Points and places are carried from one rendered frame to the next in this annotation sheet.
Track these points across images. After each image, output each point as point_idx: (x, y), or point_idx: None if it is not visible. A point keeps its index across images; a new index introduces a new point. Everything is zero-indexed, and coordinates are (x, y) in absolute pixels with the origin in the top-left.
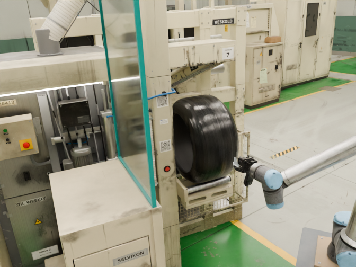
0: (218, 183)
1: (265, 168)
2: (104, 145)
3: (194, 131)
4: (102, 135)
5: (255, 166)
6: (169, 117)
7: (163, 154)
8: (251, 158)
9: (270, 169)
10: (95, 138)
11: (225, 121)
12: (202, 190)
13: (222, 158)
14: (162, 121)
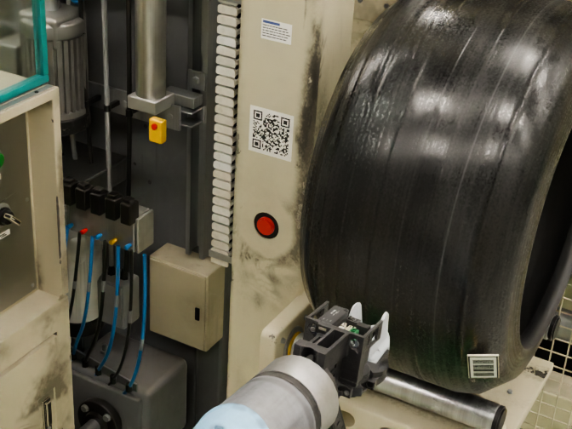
0: (430, 405)
1: (249, 393)
2: (128, 39)
3: (325, 117)
4: (128, 3)
5: (270, 367)
6: (301, 25)
7: (259, 162)
8: (354, 337)
9: (242, 410)
10: (104, 2)
11: (467, 135)
12: (368, 389)
13: (383, 291)
14: (272, 29)
